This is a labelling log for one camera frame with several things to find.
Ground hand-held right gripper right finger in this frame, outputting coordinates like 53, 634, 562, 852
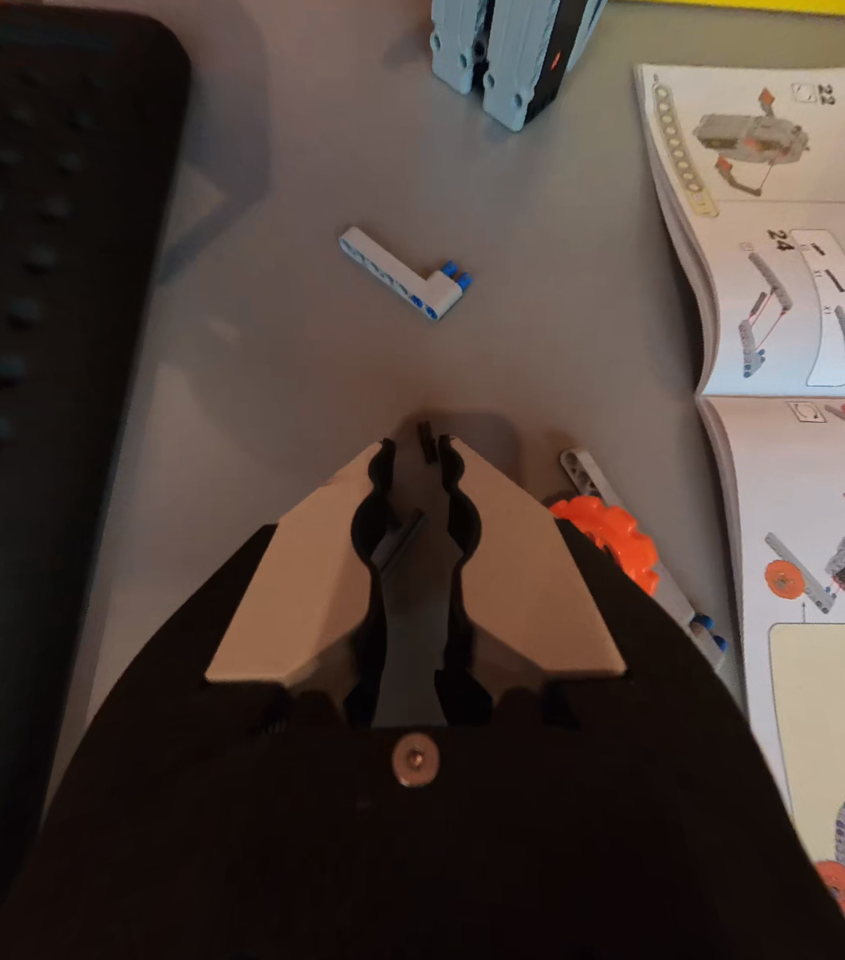
433, 433, 628, 727

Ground grey desk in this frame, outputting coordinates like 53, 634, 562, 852
40, 0, 845, 826

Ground orange wheel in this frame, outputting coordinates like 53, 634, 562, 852
548, 448, 730, 672

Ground open instruction booklet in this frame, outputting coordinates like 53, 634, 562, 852
632, 63, 845, 935

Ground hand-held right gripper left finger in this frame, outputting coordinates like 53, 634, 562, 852
205, 438, 397, 727

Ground grey axle rod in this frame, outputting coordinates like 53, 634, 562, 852
377, 510, 426, 579

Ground grey angled beam blue pins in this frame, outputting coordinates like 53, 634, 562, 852
337, 226, 474, 322

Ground black studded pad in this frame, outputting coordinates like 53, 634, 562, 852
0, 3, 193, 960

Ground yellow plastic bin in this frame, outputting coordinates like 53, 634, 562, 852
610, 0, 845, 20

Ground grey toy brick robot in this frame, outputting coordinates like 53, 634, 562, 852
430, 0, 607, 132

